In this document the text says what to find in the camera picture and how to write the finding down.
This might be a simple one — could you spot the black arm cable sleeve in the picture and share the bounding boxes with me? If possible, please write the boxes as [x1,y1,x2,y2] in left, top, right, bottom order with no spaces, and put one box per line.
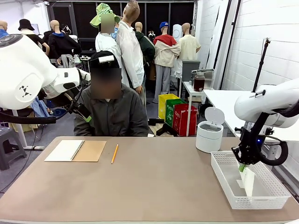
[0,111,71,125]
[242,102,299,167]

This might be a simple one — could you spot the grey box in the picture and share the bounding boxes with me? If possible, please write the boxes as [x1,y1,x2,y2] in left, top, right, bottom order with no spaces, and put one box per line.
[181,60,201,82]

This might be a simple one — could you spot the white perforated plastic basket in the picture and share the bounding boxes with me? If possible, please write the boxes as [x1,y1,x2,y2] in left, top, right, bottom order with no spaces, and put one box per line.
[211,151,292,210]

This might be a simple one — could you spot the white paper sheet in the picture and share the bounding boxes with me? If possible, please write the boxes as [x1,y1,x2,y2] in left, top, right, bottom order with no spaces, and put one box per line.
[240,167,256,197]

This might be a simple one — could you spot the black left arm cable sleeve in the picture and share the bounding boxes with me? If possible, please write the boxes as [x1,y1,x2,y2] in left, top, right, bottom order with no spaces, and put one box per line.
[0,111,71,125]

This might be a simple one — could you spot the mannequin black top jeans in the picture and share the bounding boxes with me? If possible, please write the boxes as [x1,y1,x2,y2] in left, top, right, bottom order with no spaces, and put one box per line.
[20,29,50,56]

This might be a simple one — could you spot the black metal stand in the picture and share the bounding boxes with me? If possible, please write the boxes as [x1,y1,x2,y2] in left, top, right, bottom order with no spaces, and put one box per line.
[148,118,178,137]

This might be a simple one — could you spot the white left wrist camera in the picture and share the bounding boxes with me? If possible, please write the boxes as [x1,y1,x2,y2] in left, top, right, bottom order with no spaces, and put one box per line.
[77,68,92,82]

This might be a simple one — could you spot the person in grey jacket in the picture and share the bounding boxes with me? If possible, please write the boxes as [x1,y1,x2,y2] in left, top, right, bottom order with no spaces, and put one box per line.
[73,68,150,137]

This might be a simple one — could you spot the spiral notebook kraft cover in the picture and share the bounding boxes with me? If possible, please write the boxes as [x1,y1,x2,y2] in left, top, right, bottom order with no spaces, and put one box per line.
[44,139,107,162]

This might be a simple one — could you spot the mannequin short white shirt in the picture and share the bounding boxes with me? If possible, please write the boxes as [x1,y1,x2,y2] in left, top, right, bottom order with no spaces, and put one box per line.
[95,13,122,63]

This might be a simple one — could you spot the white round lidded bin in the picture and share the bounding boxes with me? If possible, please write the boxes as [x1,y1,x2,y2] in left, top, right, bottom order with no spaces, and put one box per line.
[195,106,225,154]

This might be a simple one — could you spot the mannequin cream shirt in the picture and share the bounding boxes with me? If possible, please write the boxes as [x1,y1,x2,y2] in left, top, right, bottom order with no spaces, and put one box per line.
[174,22,201,79]

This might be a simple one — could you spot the mannequin blue white shirt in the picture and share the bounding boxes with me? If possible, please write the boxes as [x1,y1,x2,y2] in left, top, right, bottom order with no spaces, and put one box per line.
[0,20,10,39]

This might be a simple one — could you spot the black wall pipe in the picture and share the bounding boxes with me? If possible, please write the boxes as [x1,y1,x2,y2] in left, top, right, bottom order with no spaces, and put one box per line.
[218,0,233,91]
[227,0,242,65]

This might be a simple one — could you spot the small cap-mounted camera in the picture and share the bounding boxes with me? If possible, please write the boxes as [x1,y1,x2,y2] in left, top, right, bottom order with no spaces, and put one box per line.
[98,55,115,63]

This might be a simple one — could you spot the yellow pencil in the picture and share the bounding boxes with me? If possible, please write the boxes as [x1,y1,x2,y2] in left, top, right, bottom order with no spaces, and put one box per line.
[111,144,119,164]

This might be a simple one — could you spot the green checkered sun hat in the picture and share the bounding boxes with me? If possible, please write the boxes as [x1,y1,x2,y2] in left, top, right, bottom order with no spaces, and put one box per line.
[90,2,121,29]

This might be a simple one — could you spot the glass jar brown liquid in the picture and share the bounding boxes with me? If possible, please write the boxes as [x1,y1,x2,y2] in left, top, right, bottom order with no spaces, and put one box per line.
[193,72,206,92]

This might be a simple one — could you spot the tall mannequin long white shirt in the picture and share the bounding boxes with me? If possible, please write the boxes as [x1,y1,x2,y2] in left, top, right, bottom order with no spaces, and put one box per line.
[116,0,146,94]

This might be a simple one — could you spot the steel tray stack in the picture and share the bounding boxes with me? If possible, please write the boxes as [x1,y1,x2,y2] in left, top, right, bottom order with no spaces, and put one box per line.
[191,68,215,90]

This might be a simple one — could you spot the black baseball cap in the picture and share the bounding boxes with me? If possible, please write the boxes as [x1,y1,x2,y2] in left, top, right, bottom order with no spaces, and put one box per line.
[89,50,122,70]

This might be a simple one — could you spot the yellow bag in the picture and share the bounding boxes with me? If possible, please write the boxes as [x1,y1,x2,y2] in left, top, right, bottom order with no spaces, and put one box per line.
[158,93,180,121]

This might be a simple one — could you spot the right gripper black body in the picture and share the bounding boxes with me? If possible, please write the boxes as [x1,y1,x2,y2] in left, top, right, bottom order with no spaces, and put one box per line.
[240,127,260,152]

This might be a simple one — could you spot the mannequin red beige jacket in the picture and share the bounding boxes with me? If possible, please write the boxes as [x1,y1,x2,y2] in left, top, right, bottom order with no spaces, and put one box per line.
[153,21,181,104]

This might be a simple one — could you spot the large white table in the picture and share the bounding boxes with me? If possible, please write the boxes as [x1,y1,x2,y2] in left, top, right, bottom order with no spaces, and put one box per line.
[203,89,299,164]

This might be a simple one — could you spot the small white side table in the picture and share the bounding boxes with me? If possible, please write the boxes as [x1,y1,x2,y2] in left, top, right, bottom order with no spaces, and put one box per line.
[182,81,214,117]

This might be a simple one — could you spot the mannequin dark green hoodie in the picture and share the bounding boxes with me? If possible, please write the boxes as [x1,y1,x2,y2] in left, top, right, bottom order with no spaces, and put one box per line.
[135,21,157,98]

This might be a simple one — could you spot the black tripod pole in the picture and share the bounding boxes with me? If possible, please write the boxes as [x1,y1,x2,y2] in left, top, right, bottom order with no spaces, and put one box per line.
[251,37,271,93]

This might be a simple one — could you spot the blue cloth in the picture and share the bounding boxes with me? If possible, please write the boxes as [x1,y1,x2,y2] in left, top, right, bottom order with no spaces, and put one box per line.
[30,98,51,117]

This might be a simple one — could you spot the black bucket hat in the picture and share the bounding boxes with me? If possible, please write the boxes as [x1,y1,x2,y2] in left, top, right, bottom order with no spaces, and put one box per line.
[18,19,35,31]

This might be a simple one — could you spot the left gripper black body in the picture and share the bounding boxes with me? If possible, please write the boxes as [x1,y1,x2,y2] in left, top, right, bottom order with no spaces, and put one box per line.
[54,88,81,112]

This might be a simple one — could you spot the green bag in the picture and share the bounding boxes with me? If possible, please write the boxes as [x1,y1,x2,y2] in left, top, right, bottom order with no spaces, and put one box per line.
[165,98,187,128]

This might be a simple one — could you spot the grey plastic stool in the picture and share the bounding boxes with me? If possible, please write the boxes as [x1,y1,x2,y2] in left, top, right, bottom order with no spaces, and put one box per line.
[0,127,27,171]

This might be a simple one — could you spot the black right arm cable sleeve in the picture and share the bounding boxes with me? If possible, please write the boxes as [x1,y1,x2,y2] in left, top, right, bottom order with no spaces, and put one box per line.
[242,102,299,167]

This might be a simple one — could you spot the mannequin black sweater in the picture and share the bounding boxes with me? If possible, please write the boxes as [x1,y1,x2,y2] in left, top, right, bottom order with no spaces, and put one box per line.
[48,20,82,69]

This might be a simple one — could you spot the white desk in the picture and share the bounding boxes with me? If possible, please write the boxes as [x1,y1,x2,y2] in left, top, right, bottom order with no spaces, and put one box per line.
[11,109,45,150]

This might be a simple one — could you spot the coloured crates on floor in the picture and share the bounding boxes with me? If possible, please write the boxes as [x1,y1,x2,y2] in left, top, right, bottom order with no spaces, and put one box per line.
[172,104,198,137]

